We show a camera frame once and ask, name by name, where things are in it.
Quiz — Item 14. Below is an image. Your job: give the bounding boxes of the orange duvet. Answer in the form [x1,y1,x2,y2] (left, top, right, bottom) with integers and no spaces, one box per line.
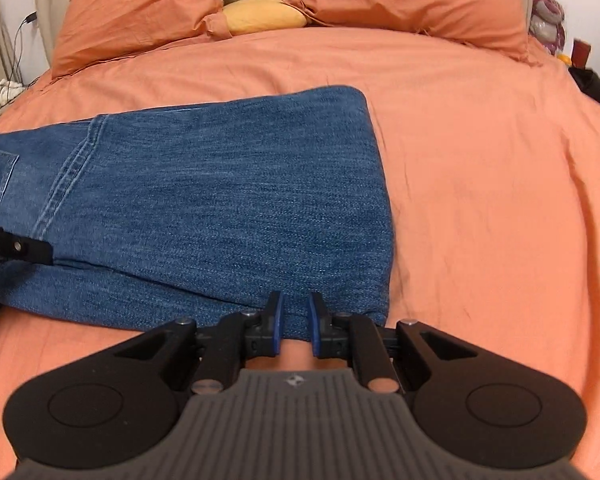
[0,24,600,466]

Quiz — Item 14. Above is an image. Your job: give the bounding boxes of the white crumpled cloth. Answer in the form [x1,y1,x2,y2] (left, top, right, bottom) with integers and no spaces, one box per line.
[0,79,27,119]

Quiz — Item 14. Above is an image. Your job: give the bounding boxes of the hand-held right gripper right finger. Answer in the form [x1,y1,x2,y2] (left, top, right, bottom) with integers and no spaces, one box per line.
[307,292,481,394]

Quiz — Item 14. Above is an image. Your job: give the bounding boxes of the orange embroidered pillow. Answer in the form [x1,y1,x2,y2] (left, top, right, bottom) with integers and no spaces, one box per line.
[50,0,239,81]
[278,0,542,67]

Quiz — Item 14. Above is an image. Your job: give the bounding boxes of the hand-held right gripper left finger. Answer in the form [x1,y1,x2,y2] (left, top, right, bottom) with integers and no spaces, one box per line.
[114,290,286,397]

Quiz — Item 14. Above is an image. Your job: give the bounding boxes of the pink plush bear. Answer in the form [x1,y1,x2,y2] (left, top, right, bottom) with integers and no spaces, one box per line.
[528,0,567,56]

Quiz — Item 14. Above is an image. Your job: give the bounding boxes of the small yellow pillow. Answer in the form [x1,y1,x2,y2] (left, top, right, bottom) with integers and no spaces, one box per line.
[222,0,307,37]

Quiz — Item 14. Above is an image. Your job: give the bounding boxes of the red cup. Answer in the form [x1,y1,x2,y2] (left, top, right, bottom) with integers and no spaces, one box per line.
[571,39,592,69]

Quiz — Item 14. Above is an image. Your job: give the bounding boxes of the blue denim pants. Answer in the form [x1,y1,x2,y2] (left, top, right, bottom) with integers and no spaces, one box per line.
[0,85,399,342]

